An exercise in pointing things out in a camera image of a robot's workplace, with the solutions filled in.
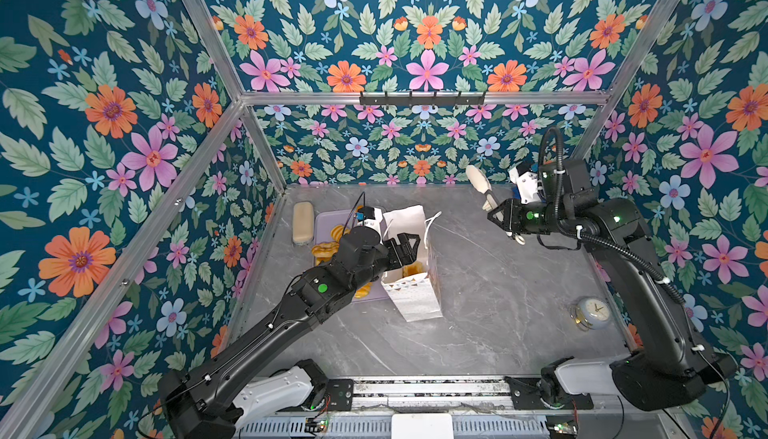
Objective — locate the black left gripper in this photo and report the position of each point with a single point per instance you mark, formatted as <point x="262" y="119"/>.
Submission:
<point x="400" y="257"/>

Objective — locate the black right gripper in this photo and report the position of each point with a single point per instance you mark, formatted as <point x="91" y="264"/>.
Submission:
<point x="509" y="220"/>

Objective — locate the scalloped yellow bread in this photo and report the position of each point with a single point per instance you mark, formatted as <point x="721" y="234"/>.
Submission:
<point x="413" y="269"/>

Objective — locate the white cartoon paper bag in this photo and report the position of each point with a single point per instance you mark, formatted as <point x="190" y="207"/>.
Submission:
<point x="413" y="288"/>

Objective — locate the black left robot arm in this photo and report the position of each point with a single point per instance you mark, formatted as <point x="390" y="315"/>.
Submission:
<point x="200" y="403"/>

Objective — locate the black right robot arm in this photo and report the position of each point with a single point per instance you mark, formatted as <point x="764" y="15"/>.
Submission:
<point x="674" y="364"/>

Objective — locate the ridged orange bread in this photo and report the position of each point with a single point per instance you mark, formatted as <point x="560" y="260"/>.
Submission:
<point x="363" y="292"/>

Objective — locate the ribbed spiral bread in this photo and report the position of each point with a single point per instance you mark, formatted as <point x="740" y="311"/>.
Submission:
<point x="338" y="232"/>

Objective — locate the lilac plastic tray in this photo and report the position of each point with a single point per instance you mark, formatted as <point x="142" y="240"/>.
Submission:
<point x="328" y="229"/>

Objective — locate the small analog clock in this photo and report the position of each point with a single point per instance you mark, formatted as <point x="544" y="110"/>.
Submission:
<point x="590" y="313"/>

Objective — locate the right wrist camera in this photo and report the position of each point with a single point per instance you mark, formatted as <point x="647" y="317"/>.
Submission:
<point x="525" y="181"/>

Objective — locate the black hook rail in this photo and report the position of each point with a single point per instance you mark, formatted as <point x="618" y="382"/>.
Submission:
<point x="439" y="99"/>

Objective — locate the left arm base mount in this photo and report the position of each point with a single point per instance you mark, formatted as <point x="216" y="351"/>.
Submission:
<point x="318" y="391"/>

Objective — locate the white box on rail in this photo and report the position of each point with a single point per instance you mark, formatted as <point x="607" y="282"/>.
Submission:
<point x="422" y="426"/>

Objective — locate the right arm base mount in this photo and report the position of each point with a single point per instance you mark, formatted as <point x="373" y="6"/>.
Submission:
<point x="545" y="392"/>

